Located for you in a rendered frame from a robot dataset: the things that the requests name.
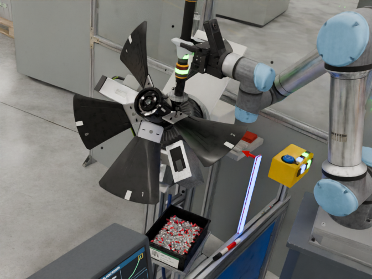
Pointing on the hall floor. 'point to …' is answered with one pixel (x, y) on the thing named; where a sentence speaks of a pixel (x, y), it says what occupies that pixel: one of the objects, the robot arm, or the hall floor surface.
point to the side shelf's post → (210, 191)
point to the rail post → (272, 246)
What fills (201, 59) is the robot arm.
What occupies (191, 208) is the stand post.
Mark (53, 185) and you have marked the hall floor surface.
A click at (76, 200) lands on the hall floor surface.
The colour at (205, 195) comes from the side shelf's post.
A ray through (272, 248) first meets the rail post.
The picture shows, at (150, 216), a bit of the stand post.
